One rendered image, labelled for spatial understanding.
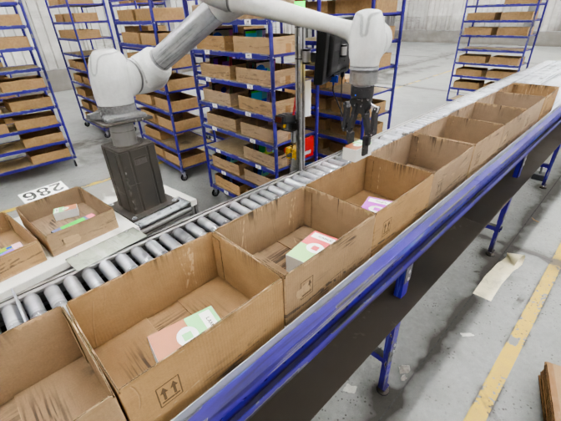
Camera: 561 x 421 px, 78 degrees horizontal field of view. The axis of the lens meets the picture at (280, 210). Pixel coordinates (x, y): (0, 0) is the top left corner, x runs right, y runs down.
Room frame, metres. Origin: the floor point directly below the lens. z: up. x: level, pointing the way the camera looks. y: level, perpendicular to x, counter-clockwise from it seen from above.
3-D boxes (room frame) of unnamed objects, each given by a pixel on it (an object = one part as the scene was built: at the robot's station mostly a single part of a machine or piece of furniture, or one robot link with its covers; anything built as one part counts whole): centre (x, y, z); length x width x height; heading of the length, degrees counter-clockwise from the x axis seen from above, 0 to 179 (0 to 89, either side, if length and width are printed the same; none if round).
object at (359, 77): (1.17, -0.28, 1.40); 0.09 x 0.09 x 0.06
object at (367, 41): (1.18, -0.29, 1.51); 0.13 x 0.11 x 0.16; 155
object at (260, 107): (2.66, 0.05, 0.99); 0.40 x 0.30 x 0.10; 40
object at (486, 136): (1.67, -0.91, 0.97); 0.39 x 0.29 x 0.17; 133
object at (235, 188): (3.01, 0.38, 0.19); 0.40 x 0.30 x 0.10; 41
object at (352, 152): (1.17, -0.28, 1.14); 0.10 x 0.06 x 0.05; 133
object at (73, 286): (0.83, 0.64, 0.72); 0.52 x 0.05 x 0.05; 43
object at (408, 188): (1.12, -0.33, 0.96); 0.39 x 0.29 x 0.17; 133
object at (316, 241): (0.85, -0.10, 0.92); 0.16 x 0.11 x 0.07; 141
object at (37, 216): (1.37, 0.98, 0.80); 0.38 x 0.28 x 0.10; 48
